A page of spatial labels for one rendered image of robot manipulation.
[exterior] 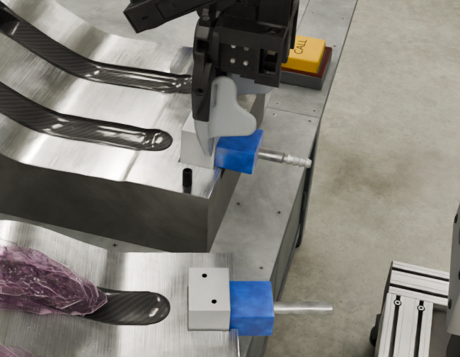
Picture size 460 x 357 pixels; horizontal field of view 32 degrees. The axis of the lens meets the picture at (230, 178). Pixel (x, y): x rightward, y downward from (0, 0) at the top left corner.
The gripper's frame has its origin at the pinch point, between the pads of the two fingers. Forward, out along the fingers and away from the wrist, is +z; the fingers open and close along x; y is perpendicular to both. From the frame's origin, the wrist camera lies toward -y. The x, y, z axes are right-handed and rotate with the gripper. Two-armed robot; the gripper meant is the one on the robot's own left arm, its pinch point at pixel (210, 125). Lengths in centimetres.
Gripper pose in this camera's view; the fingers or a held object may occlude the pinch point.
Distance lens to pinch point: 82.7
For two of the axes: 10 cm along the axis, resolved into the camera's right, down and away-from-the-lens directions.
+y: 9.6, 2.0, -1.7
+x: 2.6, -6.3, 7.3
